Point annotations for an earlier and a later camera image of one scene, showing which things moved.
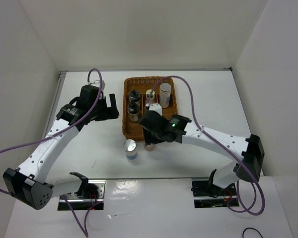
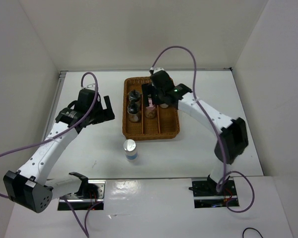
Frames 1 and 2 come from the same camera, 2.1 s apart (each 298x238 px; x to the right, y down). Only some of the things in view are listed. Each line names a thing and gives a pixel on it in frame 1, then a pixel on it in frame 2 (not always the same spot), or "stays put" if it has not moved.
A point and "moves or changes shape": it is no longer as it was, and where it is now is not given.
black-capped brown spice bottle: [133, 109] stays put
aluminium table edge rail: [61, 73] stays put
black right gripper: [149, 138] -> [148, 89]
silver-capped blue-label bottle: [129, 147] stays put
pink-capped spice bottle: [150, 148] moves or changes shape
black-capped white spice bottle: [134, 95] stays put
